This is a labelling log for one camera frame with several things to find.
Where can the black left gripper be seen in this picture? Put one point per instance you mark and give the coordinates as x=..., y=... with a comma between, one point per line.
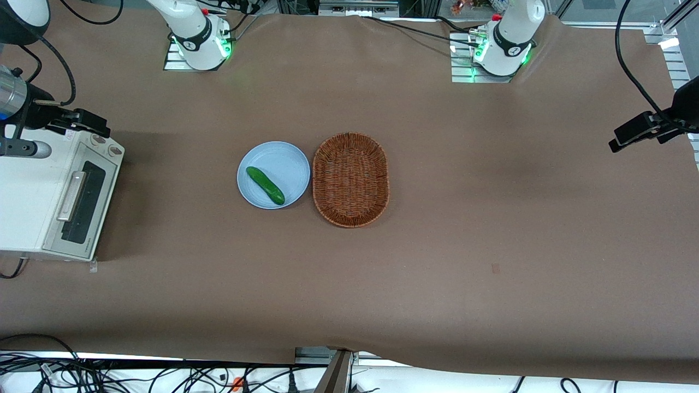
x=684, y=105

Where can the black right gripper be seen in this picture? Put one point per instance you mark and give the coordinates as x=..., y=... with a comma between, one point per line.
x=37, y=113

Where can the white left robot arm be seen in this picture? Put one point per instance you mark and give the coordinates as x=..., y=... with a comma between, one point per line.
x=510, y=38

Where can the round oven knob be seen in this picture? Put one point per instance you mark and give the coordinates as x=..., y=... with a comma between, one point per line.
x=98, y=141
x=115, y=151

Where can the white toaster oven body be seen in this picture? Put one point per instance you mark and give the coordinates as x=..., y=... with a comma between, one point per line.
x=22, y=202

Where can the clear plastic clip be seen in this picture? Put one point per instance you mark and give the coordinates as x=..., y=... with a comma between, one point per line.
x=93, y=267

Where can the brown table cloth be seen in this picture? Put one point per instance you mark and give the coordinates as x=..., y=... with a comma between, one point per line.
x=491, y=218

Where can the green cucumber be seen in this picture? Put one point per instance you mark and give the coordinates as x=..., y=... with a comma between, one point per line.
x=266, y=186

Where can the light blue plate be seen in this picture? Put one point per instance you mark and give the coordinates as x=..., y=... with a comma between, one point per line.
x=284, y=164

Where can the brown wicker basket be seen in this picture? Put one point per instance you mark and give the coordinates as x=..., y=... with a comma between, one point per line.
x=350, y=180

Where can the grey metal bar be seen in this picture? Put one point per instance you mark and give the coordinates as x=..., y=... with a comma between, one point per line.
x=355, y=8

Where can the aluminium frame rail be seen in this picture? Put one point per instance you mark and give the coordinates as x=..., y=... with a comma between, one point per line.
x=677, y=60

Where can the aluminium table bracket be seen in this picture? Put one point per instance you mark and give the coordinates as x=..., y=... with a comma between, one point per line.
x=311, y=355

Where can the dark metal post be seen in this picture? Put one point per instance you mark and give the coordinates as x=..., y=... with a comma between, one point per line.
x=336, y=376

